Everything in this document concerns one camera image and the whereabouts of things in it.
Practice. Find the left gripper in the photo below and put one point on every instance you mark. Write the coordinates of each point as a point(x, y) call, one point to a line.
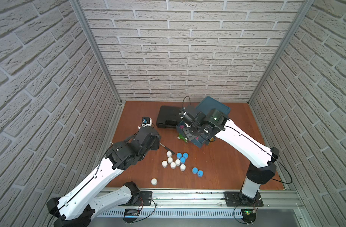
point(155, 139)

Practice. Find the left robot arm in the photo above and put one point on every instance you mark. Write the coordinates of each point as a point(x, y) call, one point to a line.
point(83, 204)

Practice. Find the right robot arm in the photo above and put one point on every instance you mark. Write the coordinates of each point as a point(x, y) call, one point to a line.
point(218, 125)

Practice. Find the teal drawer cabinet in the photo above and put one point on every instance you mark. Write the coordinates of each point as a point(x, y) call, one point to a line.
point(208, 103)

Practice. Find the blue paint can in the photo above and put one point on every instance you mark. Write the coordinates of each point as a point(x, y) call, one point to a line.
point(195, 170)
point(200, 173)
point(183, 160)
point(179, 155)
point(185, 155)

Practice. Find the green plastic faucet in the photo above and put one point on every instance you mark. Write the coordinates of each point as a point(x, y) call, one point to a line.
point(180, 137)

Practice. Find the black plastic tool case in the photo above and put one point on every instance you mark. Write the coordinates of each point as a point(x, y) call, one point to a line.
point(168, 117)

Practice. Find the small claw hammer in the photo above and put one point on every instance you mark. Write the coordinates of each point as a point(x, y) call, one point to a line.
point(168, 149)

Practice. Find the left controller board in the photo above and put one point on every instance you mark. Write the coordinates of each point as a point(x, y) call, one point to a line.
point(130, 215)

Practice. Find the controller board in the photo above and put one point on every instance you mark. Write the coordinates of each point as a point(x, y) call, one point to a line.
point(130, 215)
point(249, 216)

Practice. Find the right controller board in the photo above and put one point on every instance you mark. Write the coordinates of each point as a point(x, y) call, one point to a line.
point(249, 216)

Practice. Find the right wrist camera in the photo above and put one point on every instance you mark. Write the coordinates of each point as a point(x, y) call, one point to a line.
point(186, 117)

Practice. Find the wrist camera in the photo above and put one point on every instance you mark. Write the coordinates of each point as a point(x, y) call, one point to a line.
point(186, 117)
point(146, 121)

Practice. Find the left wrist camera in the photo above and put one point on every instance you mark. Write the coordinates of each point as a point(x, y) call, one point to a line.
point(146, 121)

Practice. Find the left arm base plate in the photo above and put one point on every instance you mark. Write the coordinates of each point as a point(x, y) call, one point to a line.
point(144, 198)

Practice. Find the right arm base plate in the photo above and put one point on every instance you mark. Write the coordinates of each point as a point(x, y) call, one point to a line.
point(234, 199)

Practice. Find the aluminium front rail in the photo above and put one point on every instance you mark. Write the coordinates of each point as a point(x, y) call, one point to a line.
point(219, 199)

